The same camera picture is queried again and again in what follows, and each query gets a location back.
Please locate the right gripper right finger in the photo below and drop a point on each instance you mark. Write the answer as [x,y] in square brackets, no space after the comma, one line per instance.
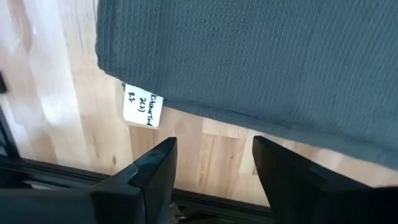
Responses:
[286,180]

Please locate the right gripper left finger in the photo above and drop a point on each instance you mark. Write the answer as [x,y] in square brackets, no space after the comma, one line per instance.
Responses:
[158,174]

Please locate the dark grey towel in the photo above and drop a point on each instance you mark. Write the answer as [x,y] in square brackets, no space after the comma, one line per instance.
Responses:
[264,62]

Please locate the white handwritten towel tag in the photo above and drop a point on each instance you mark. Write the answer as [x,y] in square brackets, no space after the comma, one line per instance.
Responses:
[141,105]

